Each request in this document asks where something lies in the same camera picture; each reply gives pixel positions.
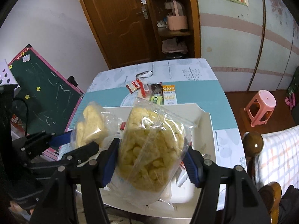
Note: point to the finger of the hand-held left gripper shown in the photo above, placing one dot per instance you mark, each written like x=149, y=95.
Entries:
x=79, y=152
x=60, y=140

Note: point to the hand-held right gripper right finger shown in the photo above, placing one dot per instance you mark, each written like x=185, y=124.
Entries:
x=192, y=165

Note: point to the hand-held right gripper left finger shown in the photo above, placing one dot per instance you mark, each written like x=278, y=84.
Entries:
x=109, y=163

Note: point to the large white blue snack bag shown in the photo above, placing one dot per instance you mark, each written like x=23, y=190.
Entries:
x=115, y=183

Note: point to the clear bag of yellow puffs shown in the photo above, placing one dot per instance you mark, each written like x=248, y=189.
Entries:
x=149, y=149
x=90, y=123

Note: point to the white plastic tray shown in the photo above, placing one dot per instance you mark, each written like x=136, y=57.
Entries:
x=203, y=130

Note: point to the red printed box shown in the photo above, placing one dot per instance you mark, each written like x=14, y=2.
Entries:
x=17, y=121

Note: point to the red dark snack packet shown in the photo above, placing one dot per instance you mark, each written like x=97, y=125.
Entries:
x=122, y=126

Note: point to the pink framed green chalkboard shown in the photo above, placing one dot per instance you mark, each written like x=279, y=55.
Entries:
x=46, y=91

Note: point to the white perforated panel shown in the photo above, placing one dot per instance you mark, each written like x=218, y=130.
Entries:
x=7, y=74

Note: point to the wooden bedpost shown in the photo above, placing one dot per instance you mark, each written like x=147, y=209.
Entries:
x=253, y=143

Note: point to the orange and white snack packet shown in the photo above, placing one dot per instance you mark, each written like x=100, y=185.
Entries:
x=169, y=95

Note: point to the patterned teal tablecloth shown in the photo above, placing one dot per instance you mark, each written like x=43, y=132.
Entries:
x=210, y=93

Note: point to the green snack packet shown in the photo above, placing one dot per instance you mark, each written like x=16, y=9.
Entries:
x=157, y=98

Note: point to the clear red print snack packet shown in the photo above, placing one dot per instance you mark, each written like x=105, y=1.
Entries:
x=144, y=90

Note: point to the red and white snack packet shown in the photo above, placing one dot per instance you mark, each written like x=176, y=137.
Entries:
x=135, y=85

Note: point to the dark brown snack packet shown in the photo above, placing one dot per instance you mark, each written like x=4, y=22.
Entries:
x=156, y=88

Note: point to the checked bed sheet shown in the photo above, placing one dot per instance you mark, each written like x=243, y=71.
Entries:
x=278, y=154

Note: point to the pink plastic stool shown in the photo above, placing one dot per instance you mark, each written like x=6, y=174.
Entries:
x=261, y=102

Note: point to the silver wrapper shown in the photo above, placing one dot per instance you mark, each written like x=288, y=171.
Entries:
x=145, y=74

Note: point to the dark cloth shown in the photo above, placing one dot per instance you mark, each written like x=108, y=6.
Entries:
x=289, y=205

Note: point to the pink toy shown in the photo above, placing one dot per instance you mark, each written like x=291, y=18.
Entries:
x=290, y=102

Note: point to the stack of folded cloths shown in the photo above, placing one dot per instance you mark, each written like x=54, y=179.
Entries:
x=174, y=46

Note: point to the brown wooden door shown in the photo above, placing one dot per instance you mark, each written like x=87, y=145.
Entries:
x=116, y=23

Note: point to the green black bag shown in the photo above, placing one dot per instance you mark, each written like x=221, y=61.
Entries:
x=293, y=84

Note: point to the floral sliding door wardrobe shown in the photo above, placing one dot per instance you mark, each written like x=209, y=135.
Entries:
x=233, y=39

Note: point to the wooden shelf unit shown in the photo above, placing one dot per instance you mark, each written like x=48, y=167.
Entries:
x=195, y=16

